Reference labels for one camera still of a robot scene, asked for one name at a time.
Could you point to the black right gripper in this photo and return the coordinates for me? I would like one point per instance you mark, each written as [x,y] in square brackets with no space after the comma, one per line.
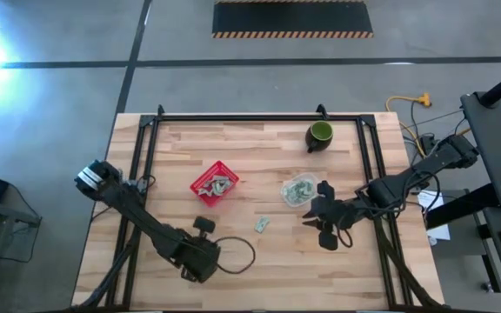
[339,213]

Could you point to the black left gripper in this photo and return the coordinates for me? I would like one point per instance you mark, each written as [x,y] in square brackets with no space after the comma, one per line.
[198,261]

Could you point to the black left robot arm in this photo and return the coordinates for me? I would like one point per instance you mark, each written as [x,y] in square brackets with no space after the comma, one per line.
[133,208]

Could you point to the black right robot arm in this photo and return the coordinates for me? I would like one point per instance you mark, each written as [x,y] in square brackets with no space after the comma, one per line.
[407,180]

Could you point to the clear plastic container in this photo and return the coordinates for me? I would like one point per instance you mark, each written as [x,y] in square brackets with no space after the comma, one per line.
[311,177]

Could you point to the green mug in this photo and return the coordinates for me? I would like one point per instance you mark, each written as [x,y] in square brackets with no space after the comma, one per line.
[320,130]

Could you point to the red plastic mesh basket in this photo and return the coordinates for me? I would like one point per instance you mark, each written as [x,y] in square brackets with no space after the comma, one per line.
[220,168]

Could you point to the white paper sheet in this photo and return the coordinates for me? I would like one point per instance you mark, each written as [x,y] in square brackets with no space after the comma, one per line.
[429,200]

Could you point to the black power adapter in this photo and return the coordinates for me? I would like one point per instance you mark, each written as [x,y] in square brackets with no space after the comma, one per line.
[427,141]

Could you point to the black support beam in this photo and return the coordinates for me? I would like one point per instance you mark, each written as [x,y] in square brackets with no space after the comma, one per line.
[463,206]

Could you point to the grey metal stand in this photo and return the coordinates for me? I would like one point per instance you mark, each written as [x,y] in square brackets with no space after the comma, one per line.
[20,217]

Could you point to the small grey floor knob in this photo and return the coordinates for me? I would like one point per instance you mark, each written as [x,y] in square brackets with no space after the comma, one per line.
[487,287]

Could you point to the black hazard-striped floor mat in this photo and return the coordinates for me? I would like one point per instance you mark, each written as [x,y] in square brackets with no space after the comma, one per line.
[291,17]

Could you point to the black aluminium table frame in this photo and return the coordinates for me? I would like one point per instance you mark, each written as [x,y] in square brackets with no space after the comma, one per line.
[255,117]

